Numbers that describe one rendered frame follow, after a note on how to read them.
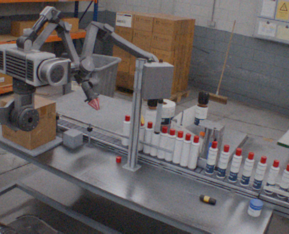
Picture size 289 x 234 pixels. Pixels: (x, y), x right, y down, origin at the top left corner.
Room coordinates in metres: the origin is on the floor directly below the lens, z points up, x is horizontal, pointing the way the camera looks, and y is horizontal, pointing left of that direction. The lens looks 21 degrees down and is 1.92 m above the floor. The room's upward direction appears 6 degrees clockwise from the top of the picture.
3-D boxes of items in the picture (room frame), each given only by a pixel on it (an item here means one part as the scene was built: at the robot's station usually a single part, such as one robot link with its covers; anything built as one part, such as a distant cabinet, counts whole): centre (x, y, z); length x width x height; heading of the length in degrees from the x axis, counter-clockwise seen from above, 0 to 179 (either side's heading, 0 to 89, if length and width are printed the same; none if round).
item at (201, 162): (1.99, -0.40, 1.01); 0.14 x 0.13 x 0.26; 62
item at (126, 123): (2.16, 0.11, 0.98); 0.05 x 0.05 x 0.20
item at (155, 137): (2.05, -0.08, 0.98); 0.05 x 0.05 x 0.20
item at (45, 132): (2.16, 0.78, 0.99); 0.30 x 0.24 x 0.27; 61
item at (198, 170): (2.11, 0.02, 0.86); 1.65 x 0.08 x 0.04; 62
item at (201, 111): (2.56, -0.42, 1.04); 0.09 x 0.09 x 0.29
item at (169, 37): (6.13, -0.03, 0.70); 1.20 x 0.82 x 1.39; 60
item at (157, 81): (1.98, -0.04, 1.38); 0.17 x 0.10 x 0.19; 117
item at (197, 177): (2.11, 0.02, 0.85); 1.65 x 0.11 x 0.05; 62
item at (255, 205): (1.56, -0.63, 0.87); 0.07 x 0.07 x 0.07
